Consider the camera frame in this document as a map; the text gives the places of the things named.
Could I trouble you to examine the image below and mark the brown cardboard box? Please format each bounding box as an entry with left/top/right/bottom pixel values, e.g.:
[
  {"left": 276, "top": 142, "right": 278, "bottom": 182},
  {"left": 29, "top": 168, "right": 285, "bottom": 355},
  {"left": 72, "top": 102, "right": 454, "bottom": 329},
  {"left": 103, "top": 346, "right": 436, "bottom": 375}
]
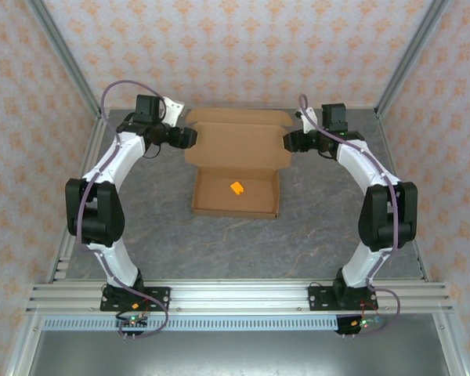
[{"left": 183, "top": 108, "right": 295, "bottom": 220}]

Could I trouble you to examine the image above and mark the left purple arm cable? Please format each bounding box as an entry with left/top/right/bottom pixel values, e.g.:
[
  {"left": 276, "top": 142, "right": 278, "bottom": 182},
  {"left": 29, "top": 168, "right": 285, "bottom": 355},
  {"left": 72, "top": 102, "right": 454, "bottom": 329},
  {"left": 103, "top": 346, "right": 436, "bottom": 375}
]
[{"left": 73, "top": 80, "right": 169, "bottom": 338}]

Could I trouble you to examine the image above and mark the right aluminium frame post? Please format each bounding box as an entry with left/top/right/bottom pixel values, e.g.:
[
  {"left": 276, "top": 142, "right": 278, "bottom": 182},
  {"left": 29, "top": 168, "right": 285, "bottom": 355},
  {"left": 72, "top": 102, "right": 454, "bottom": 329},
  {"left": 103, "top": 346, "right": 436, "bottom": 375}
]
[{"left": 374, "top": 0, "right": 450, "bottom": 118}]

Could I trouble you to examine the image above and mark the slotted grey cable duct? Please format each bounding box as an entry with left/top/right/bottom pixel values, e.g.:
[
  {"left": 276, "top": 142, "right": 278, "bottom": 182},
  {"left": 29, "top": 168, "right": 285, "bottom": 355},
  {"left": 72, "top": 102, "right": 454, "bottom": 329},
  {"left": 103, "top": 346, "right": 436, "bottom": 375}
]
[{"left": 42, "top": 316, "right": 385, "bottom": 332}]

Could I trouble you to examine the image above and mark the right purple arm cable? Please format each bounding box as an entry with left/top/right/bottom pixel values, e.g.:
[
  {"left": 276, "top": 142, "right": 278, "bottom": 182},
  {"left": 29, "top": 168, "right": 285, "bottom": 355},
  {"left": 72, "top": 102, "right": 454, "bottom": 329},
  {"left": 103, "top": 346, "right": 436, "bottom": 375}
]
[{"left": 298, "top": 93, "right": 401, "bottom": 337}]

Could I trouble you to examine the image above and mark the grey metal panel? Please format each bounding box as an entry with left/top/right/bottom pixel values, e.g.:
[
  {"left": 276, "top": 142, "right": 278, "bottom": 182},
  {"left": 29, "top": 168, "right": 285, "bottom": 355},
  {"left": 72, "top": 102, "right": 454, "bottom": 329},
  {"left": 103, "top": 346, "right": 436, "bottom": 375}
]
[{"left": 27, "top": 331, "right": 451, "bottom": 376}]

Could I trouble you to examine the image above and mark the left aluminium side rail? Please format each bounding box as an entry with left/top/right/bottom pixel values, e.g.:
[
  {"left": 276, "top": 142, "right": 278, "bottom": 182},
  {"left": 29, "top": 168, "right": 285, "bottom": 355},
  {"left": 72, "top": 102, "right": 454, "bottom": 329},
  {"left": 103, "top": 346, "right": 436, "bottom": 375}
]
[{"left": 49, "top": 109, "right": 110, "bottom": 282}]

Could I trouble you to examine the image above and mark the left controller board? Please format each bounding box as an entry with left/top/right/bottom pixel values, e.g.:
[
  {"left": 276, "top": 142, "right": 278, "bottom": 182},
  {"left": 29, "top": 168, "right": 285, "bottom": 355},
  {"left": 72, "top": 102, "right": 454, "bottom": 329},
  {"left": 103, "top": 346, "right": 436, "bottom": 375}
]
[{"left": 115, "top": 312, "right": 150, "bottom": 338}]

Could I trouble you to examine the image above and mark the left aluminium frame post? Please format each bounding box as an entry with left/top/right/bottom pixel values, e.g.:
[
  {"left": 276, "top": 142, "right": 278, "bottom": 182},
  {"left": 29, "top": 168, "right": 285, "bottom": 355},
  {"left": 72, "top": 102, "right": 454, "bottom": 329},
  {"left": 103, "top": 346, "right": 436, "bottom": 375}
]
[{"left": 27, "top": 0, "right": 105, "bottom": 118}]

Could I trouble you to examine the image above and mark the aluminium side rail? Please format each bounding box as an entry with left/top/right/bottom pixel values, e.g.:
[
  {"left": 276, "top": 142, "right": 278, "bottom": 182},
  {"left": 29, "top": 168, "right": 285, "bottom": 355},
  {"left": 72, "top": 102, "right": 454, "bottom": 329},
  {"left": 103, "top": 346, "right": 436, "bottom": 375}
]
[
  {"left": 375, "top": 109, "right": 431, "bottom": 283},
  {"left": 49, "top": 109, "right": 110, "bottom": 282}
]

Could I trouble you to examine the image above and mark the controller board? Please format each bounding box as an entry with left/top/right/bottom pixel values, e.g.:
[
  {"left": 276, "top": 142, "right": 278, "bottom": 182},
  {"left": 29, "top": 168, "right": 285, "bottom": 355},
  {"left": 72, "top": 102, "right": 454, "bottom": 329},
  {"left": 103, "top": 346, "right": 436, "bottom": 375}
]
[
  {"left": 115, "top": 312, "right": 150, "bottom": 338},
  {"left": 336, "top": 313, "right": 385, "bottom": 337}
]

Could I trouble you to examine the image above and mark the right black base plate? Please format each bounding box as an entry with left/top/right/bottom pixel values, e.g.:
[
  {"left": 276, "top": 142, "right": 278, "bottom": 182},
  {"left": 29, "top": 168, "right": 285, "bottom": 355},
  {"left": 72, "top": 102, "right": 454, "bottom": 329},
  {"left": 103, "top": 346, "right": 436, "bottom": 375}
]
[{"left": 308, "top": 284, "right": 378, "bottom": 313}]

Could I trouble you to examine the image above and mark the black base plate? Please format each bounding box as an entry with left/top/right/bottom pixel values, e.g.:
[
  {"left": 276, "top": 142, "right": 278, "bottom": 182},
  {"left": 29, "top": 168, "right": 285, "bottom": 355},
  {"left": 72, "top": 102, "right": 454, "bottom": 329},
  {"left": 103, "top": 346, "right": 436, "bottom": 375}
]
[
  {"left": 99, "top": 287, "right": 172, "bottom": 313},
  {"left": 308, "top": 284, "right": 378, "bottom": 313}
]

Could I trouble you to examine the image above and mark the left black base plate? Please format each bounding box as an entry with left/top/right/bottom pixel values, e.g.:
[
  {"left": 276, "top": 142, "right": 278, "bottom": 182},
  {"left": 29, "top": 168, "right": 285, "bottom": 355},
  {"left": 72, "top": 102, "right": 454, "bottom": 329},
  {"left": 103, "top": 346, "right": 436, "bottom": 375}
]
[{"left": 99, "top": 287, "right": 172, "bottom": 313}]

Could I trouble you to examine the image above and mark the right aluminium side rail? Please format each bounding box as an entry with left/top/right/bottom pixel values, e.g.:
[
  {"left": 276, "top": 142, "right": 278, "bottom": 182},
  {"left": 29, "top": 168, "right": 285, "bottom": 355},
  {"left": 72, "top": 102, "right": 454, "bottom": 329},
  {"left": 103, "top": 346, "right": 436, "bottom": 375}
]
[{"left": 375, "top": 109, "right": 431, "bottom": 283}]

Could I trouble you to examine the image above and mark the aluminium frame post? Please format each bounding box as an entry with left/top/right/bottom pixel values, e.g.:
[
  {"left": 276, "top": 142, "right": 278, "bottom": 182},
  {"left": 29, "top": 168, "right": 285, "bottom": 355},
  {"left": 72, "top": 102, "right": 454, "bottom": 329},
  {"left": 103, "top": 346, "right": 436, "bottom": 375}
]
[
  {"left": 374, "top": 0, "right": 450, "bottom": 118},
  {"left": 27, "top": 0, "right": 105, "bottom": 118}
]

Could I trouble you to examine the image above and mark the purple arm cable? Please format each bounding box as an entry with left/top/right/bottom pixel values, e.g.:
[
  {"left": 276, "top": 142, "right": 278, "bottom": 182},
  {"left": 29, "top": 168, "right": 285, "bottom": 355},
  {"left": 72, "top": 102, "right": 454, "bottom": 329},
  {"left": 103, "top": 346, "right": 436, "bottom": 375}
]
[
  {"left": 298, "top": 93, "right": 401, "bottom": 337},
  {"left": 73, "top": 80, "right": 169, "bottom": 338}
]

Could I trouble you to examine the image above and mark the aluminium cross beam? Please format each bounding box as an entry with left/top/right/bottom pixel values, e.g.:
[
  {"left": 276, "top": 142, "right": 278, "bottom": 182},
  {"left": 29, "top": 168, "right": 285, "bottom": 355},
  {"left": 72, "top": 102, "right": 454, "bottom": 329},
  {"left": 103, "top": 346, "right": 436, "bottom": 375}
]
[{"left": 26, "top": 280, "right": 454, "bottom": 314}]

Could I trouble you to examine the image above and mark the right controller board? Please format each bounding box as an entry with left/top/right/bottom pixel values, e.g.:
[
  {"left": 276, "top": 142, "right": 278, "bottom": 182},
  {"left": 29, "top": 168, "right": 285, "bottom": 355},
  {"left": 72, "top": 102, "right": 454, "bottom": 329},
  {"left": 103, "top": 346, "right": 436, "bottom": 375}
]
[{"left": 336, "top": 313, "right": 385, "bottom": 337}]

